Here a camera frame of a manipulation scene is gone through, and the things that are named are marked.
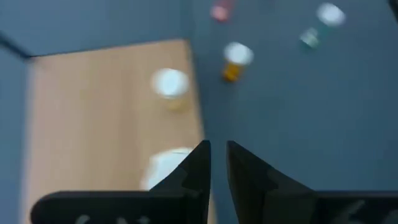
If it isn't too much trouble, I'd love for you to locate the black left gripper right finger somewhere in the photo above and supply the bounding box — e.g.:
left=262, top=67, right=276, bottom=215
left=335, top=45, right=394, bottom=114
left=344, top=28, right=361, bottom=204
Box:
left=226, top=140, right=318, bottom=224

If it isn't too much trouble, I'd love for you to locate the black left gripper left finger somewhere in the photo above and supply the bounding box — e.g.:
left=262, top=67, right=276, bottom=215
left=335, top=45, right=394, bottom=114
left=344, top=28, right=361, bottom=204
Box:
left=149, top=139, right=211, bottom=191

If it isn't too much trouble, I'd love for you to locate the light blue pill vial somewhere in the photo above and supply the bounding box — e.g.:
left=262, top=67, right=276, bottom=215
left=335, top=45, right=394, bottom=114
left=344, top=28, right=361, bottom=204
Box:
left=139, top=147, right=195, bottom=191

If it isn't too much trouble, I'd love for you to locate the pale green-yellow pill vial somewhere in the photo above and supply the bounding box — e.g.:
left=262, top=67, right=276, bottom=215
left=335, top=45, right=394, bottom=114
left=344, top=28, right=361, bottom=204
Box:
left=150, top=67, right=191, bottom=113

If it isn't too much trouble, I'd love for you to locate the amber pill vial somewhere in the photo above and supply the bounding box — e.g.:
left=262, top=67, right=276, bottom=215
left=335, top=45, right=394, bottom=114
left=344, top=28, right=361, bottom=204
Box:
left=221, top=42, right=255, bottom=83

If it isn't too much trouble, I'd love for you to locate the pink pill vial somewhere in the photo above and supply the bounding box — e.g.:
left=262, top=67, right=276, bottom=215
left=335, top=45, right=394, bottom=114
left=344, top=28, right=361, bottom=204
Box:
left=210, top=0, right=237, bottom=23

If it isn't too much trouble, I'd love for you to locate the teal pill vial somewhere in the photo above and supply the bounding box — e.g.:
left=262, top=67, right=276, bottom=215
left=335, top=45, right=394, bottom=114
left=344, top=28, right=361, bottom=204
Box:
left=298, top=2, right=347, bottom=52

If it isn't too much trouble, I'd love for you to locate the blue table mat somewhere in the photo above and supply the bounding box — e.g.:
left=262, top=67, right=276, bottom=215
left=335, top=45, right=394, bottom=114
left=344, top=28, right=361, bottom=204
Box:
left=0, top=0, right=398, bottom=224

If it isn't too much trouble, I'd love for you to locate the wooden shelf black metal frame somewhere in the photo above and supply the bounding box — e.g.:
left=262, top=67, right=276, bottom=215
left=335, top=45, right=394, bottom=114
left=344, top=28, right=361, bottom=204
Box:
left=0, top=30, right=217, bottom=224

